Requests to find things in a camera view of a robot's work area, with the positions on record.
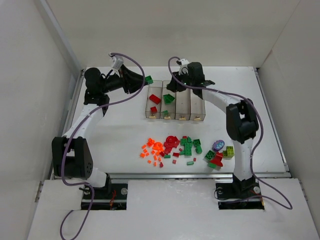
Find tall green lego stack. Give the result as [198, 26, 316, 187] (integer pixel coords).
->
[145, 75, 154, 85]

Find red round lego piece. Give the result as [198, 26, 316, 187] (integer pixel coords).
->
[163, 135, 180, 148]

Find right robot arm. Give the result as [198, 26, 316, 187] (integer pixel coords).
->
[167, 57, 259, 194]

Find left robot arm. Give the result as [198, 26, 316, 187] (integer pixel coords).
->
[51, 65, 148, 188]

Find red long lego brick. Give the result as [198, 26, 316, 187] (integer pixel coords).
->
[149, 94, 161, 105]

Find clear container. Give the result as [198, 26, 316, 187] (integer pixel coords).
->
[190, 91, 206, 121]
[175, 89, 191, 121]
[145, 80, 163, 119]
[160, 80, 177, 120]

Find green long lego plate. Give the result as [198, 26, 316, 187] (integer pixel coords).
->
[180, 142, 193, 156]

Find orange round lego piece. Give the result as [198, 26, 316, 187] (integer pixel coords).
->
[152, 142, 164, 151]

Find purple flower lego piece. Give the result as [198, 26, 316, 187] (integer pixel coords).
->
[212, 139, 225, 152]

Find green square lego brick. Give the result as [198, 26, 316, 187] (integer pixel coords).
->
[204, 150, 216, 162]

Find red flower lego piece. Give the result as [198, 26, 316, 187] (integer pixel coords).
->
[210, 152, 223, 167]

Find lime green lego brick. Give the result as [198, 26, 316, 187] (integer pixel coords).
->
[222, 146, 235, 159]

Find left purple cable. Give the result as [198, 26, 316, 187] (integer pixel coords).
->
[59, 52, 146, 240]

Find purple cable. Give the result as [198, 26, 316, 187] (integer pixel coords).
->
[167, 56, 293, 210]
[59, 52, 146, 240]

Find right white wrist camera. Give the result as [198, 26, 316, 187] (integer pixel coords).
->
[176, 58, 190, 75]

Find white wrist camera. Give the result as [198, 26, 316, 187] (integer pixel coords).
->
[111, 55, 124, 71]
[176, 58, 190, 75]

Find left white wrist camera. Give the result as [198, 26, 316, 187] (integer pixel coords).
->
[111, 55, 124, 71]

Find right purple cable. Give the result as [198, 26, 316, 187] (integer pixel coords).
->
[167, 56, 293, 210]

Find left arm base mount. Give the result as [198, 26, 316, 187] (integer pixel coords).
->
[79, 183, 128, 211]

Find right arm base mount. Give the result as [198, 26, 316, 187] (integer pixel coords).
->
[214, 182, 265, 210]

